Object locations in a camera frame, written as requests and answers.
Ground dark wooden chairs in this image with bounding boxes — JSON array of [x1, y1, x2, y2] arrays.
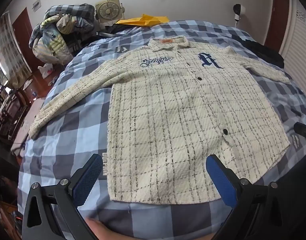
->
[[0, 89, 31, 140]]

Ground cream plaid shirt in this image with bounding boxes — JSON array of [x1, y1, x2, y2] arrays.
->
[[29, 37, 292, 202]]

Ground pile of bedding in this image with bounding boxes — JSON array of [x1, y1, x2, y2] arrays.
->
[[29, 3, 97, 62]]

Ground dark cloth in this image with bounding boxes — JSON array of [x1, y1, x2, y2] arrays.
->
[[243, 40, 285, 68]]

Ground beige box fan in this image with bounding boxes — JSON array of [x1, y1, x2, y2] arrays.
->
[[94, 0, 124, 27]]

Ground red wooden door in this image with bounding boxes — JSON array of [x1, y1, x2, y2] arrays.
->
[[12, 7, 43, 60], [264, 0, 290, 53]]

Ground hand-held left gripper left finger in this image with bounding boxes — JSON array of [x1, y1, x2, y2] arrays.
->
[[21, 153, 104, 240]]

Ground wall-mounted black white device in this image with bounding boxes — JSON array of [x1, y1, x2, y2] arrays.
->
[[233, 4, 246, 22]]

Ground yellow cloth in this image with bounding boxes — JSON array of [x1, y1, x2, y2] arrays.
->
[[116, 14, 170, 27]]

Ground white plastic bag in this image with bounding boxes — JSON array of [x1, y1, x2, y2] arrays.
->
[[38, 63, 54, 79]]

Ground white louvered wardrobe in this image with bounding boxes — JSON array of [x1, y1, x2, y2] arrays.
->
[[280, 0, 306, 100]]

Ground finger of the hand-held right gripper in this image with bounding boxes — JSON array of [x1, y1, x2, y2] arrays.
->
[[294, 122, 306, 144]]

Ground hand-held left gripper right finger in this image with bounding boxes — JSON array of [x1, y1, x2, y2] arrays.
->
[[205, 154, 286, 240]]

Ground patterned curtain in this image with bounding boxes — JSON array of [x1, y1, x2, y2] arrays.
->
[[0, 11, 31, 80]]

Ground blue checked bed sheet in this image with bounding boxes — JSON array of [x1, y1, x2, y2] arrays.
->
[[16, 19, 306, 240]]

